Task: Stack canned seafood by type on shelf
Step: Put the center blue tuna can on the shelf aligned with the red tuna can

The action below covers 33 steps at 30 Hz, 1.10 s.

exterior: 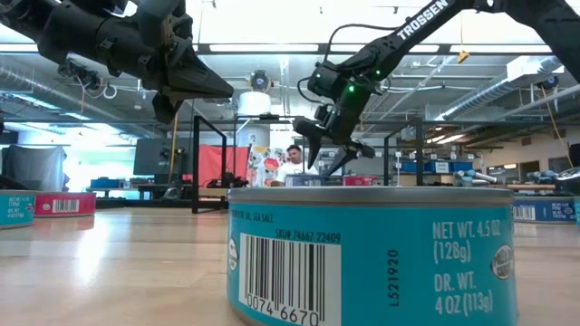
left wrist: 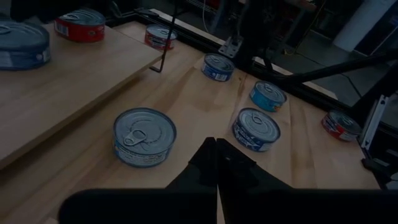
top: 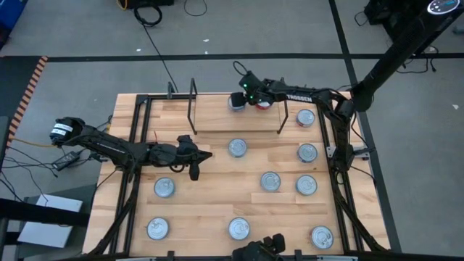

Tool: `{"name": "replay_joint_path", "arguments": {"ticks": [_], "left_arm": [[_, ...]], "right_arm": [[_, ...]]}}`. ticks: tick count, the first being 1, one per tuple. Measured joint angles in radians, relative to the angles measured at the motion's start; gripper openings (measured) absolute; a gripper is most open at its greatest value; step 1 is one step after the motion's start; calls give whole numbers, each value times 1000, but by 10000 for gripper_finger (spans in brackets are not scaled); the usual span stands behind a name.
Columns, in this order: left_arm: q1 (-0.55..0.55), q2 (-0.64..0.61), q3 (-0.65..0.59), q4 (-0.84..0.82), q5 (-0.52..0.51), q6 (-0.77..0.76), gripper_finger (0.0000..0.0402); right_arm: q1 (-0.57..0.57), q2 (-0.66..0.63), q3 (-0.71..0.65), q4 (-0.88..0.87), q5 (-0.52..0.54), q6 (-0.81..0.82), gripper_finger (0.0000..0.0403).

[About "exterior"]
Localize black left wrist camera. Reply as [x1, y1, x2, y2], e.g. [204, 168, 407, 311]
[121, 0, 188, 46]

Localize black rounded equipment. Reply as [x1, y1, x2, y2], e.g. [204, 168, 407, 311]
[555, 143, 580, 197]

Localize grey cloth cover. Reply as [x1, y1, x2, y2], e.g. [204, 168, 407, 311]
[0, 144, 69, 194]

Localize black camera cable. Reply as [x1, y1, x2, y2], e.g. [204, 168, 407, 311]
[296, 23, 402, 106]

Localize red panel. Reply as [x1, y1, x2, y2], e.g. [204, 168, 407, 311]
[198, 144, 250, 189]

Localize black monitor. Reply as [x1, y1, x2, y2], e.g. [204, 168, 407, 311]
[133, 137, 194, 177]

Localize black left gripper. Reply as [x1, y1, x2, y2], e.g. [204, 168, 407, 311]
[94, 17, 235, 126]

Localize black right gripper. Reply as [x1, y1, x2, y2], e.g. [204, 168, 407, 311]
[293, 90, 376, 177]

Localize blue seafood can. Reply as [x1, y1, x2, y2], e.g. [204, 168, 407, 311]
[284, 174, 325, 187]
[511, 195, 577, 225]

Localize blue storage bins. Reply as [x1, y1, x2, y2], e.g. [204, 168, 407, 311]
[401, 160, 475, 176]

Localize person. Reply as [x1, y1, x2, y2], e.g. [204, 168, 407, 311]
[269, 144, 321, 187]

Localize white cylindrical lamp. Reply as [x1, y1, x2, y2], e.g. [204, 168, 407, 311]
[237, 90, 272, 117]

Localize blue box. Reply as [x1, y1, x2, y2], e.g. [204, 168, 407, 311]
[89, 177, 126, 190]

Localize hanging yellow cable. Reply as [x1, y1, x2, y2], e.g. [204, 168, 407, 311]
[539, 85, 576, 168]

